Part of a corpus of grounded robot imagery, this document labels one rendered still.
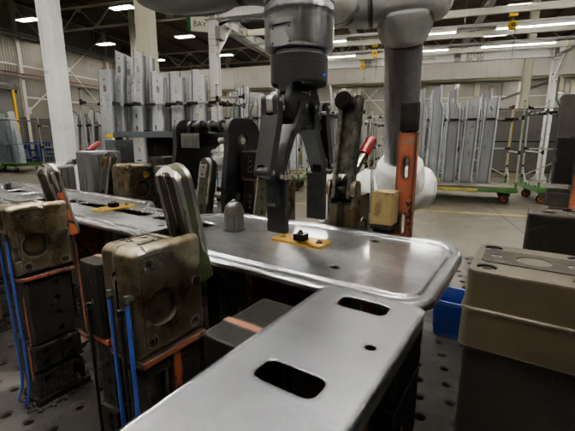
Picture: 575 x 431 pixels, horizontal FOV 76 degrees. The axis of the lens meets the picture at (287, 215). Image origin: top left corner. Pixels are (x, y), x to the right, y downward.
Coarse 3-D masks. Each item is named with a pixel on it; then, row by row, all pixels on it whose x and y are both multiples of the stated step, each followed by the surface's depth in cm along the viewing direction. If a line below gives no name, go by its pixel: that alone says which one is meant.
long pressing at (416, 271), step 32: (0, 192) 100; (32, 192) 101; (96, 192) 97; (96, 224) 65; (128, 224) 63; (160, 224) 63; (256, 224) 63; (320, 224) 61; (224, 256) 47; (256, 256) 46; (288, 256) 46; (320, 256) 46; (352, 256) 46; (384, 256) 46; (416, 256) 46; (448, 256) 47; (352, 288) 37; (384, 288) 36; (416, 288) 36
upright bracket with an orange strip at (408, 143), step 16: (400, 112) 56; (416, 112) 55; (400, 128) 57; (416, 128) 55; (400, 144) 57; (416, 144) 56; (400, 160) 57; (416, 160) 57; (400, 176) 58; (416, 176) 58; (400, 192) 58; (400, 208) 59; (400, 224) 60
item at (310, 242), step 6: (282, 234) 55; (288, 234) 55; (294, 234) 52; (300, 234) 52; (306, 234) 52; (276, 240) 53; (282, 240) 52; (288, 240) 52; (294, 240) 52; (300, 240) 52; (306, 240) 52; (312, 240) 52; (324, 240) 52; (306, 246) 50; (312, 246) 49; (318, 246) 49; (324, 246) 50
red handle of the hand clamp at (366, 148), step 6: (366, 138) 70; (372, 138) 70; (366, 144) 69; (372, 144) 69; (360, 150) 68; (366, 150) 68; (360, 156) 67; (366, 156) 68; (360, 162) 66; (342, 180) 63; (342, 186) 62; (342, 192) 63
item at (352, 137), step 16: (336, 96) 59; (352, 112) 62; (352, 128) 62; (336, 144) 62; (352, 144) 61; (336, 160) 62; (352, 160) 61; (336, 176) 62; (352, 176) 61; (336, 192) 63
